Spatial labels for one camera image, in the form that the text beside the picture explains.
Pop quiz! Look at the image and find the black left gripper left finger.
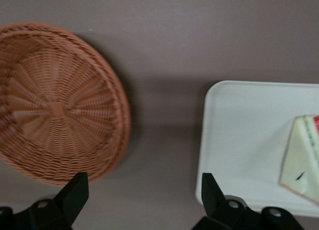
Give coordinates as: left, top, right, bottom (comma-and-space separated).
0, 172, 90, 230

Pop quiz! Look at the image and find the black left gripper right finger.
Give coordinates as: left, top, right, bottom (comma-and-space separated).
191, 172, 306, 230

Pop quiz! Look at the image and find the triangular sandwich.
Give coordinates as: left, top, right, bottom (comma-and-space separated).
278, 114, 319, 206

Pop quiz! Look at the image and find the cream rectangular tray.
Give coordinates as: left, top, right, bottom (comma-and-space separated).
195, 80, 319, 218

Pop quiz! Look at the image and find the large round wicker basket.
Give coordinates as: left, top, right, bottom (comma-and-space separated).
0, 22, 132, 187

